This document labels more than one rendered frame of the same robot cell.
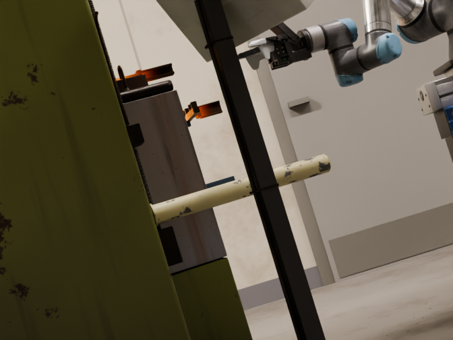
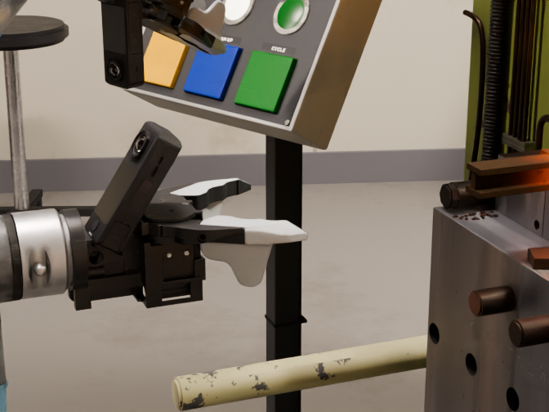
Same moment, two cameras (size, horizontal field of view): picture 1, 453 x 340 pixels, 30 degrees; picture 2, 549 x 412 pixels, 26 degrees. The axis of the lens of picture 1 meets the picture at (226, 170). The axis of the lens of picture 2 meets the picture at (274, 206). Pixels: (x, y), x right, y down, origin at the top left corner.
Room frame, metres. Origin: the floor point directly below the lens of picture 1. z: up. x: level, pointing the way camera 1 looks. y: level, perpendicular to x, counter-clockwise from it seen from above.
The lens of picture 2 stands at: (3.41, -0.24, 1.35)
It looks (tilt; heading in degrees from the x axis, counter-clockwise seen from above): 19 degrees down; 175
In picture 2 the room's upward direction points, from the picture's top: straight up
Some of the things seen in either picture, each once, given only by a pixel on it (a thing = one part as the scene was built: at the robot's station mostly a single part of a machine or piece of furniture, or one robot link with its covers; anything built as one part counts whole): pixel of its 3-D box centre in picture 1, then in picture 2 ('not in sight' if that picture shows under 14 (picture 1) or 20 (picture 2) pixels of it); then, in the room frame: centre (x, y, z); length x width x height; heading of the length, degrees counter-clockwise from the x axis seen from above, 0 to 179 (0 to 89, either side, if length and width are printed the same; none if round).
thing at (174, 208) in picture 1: (242, 188); (330, 367); (1.96, -0.02, 0.62); 0.44 x 0.05 x 0.05; 105
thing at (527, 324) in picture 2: not in sight; (533, 330); (2.40, 0.11, 0.87); 0.04 x 0.03 x 0.03; 105
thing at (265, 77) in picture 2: not in sight; (266, 82); (1.91, -0.11, 1.01); 0.07 x 0.05 x 0.07; 40
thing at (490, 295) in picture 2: not in sight; (491, 301); (2.33, 0.09, 0.87); 0.04 x 0.03 x 0.03; 105
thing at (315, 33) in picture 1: (311, 40); (42, 254); (2.44, -0.35, 0.98); 0.08 x 0.05 x 0.08; 15
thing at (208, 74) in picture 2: not in sight; (214, 70); (1.83, -0.17, 1.01); 0.07 x 0.05 x 0.07; 40
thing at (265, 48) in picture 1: (263, 50); (211, 213); (2.33, -0.20, 0.98); 0.09 x 0.03 x 0.06; 141
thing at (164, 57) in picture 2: not in sight; (165, 60); (1.76, -0.23, 1.01); 0.07 x 0.05 x 0.07; 40
